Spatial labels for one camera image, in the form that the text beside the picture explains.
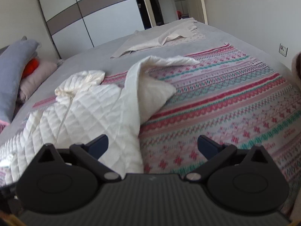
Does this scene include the grey bed sheet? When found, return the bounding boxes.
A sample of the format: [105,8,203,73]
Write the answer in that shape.
[0,16,297,147]

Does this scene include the orange red plush toy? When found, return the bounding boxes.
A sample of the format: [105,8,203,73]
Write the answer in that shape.
[21,58,39,79]

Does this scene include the white wall socket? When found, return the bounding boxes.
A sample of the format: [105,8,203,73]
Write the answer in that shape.
[279,43,288,57]

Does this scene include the beige cloth on bed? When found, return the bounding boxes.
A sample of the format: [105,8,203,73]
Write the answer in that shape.
[111,18,206,58]

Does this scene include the red green patterned blanket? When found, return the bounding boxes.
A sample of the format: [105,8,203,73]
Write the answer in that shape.
[104,44,300,212]

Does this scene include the beige sleeved right forearm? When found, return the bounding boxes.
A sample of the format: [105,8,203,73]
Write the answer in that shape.
[291,53,301,90]

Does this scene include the cream room door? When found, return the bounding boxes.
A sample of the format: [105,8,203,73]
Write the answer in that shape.
[182,0,209,25]

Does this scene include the white grey sliding wardrobe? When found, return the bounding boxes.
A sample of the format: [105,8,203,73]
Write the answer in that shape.
[38,0,156,59]

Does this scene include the white quilted down jacket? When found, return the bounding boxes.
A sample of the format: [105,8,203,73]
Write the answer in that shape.
[1,56,198,186]

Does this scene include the beige pink pillow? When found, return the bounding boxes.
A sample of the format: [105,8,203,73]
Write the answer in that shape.
[17,60,58,103]

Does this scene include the pink bedding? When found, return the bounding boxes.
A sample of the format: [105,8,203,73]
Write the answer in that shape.
[0,120,10,134]

